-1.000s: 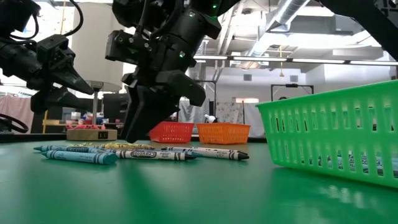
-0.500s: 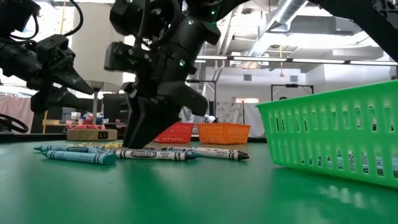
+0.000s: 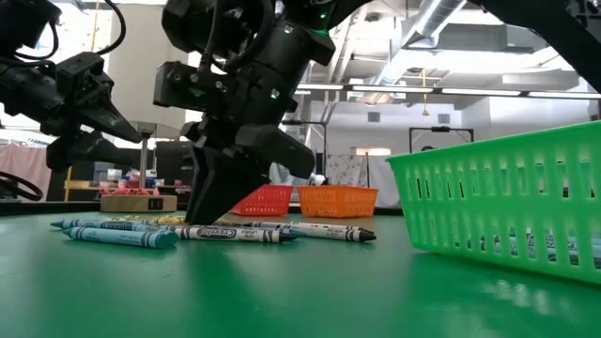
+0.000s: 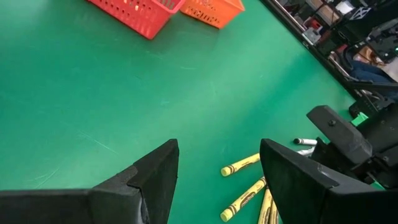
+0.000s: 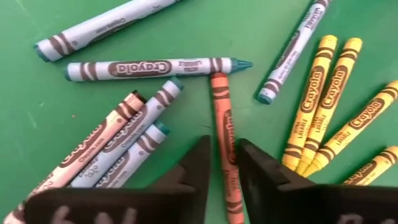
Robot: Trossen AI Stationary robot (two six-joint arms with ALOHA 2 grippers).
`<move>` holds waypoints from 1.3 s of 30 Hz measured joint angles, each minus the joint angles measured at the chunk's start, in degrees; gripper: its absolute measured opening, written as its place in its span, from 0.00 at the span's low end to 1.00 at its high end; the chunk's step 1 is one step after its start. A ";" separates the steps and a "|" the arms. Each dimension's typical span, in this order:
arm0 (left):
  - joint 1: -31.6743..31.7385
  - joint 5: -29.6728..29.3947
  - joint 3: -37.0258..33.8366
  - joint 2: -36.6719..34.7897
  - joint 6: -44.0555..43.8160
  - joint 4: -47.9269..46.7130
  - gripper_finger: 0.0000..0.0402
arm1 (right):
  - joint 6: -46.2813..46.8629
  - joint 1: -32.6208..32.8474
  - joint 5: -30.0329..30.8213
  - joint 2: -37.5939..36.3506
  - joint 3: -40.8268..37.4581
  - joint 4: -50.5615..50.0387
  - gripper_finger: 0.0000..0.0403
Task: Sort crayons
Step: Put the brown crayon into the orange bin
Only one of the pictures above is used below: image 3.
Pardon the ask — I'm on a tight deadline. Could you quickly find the green plastic basket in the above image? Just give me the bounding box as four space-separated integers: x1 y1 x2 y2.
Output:
385 120 601 285

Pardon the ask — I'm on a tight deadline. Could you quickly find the patterned white cloth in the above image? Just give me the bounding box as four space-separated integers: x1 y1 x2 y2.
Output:
327 153 370 188

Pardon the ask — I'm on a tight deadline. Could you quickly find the yellow ceiling pendant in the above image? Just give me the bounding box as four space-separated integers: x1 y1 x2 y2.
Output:
421 69 431 117

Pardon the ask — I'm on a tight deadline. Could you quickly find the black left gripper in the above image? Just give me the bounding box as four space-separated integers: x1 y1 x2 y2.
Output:
39 51 144 173

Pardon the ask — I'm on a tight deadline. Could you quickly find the grey rectangular air duct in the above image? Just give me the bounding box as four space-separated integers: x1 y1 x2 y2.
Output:
450 21 555 54

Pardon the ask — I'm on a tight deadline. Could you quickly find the wooden lamp base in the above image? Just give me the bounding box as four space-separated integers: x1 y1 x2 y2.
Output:
100 193 178 214

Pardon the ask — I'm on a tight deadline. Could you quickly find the black table frame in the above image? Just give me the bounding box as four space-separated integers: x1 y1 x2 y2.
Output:
0 200 409 218

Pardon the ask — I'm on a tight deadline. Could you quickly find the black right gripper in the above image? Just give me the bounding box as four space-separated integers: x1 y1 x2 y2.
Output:
181 23 337 226

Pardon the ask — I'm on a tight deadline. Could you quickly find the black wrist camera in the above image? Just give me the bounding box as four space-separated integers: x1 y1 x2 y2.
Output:
0 0 62 54
153 60 227 113

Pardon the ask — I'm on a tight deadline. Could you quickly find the black partition panel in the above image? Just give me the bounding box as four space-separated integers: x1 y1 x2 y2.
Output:
154 140 196 204

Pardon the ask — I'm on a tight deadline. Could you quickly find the black metal frame stand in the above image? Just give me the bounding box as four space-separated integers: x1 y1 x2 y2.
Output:
281 119 329 185
408 125 475 157

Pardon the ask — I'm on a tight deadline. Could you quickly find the black cable loop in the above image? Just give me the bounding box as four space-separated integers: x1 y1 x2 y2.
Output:
0 171 45 202

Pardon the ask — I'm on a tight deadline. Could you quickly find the ceiling light rail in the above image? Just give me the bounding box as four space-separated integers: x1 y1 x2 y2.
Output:
295 82 601 100

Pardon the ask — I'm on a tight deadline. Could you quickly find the silver round ceiling duct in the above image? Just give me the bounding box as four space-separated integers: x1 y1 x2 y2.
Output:
375 0 470 88

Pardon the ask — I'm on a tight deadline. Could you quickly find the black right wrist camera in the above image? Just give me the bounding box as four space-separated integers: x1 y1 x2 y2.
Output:
153 60 227 113

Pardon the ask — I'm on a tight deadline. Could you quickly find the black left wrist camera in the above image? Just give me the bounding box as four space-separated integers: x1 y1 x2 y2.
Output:
0 0 62 54

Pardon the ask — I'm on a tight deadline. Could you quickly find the translucent storage box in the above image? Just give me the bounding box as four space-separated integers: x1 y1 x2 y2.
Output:
93 161 116 185

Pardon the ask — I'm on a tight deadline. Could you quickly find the pink cloth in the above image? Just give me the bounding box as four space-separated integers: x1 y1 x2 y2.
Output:
0 143 56 198

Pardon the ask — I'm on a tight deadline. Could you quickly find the red plastic basket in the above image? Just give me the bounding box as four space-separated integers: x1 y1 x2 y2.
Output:
229 184 296 218

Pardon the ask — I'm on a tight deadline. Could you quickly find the orange plastic basket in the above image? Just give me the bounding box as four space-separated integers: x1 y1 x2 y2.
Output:
296 185 379 220

